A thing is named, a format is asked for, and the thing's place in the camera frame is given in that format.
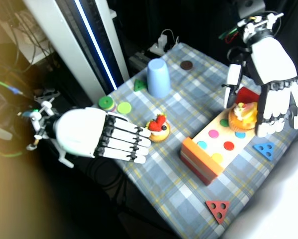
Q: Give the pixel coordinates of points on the wooden dotted sorting box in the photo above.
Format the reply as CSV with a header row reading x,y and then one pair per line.
x,y
206,164

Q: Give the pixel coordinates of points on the blue checked tablecloth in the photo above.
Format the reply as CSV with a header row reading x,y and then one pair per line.
x,y
189,99

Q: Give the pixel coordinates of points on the red triangle block with holes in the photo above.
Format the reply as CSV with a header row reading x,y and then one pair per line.
x,y
215,211

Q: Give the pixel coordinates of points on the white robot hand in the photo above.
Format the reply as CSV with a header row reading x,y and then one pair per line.
x,y
271,62
81,132

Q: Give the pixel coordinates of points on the green triangle block with holes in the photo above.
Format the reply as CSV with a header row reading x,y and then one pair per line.
x,y
136,87

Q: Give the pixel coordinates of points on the blue triangle block with holes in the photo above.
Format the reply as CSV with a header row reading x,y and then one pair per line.
x,y
259,148

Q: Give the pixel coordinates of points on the blue plastic cup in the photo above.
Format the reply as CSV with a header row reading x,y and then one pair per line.
x,y
159,77

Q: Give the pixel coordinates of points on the mango cream cupcake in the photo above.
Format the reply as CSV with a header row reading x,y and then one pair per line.
x,y
242,119

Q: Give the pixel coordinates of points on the grey metal bracket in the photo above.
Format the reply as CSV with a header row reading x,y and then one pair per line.
x,y
139,62

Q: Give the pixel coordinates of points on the white shelf board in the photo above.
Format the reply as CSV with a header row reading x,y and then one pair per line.
x,y
38,56

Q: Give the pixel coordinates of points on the white power adapter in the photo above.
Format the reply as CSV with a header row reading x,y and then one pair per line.
x,y
161,43

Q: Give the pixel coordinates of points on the white column with blue strip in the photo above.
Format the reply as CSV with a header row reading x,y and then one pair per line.
x,y
64,37

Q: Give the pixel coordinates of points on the brown chocolate sandwich cookie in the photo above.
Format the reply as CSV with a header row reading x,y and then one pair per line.
x,y
186,65

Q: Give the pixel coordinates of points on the strawberry blueberry cupcake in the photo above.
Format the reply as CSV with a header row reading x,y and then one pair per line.
x,y
159,135

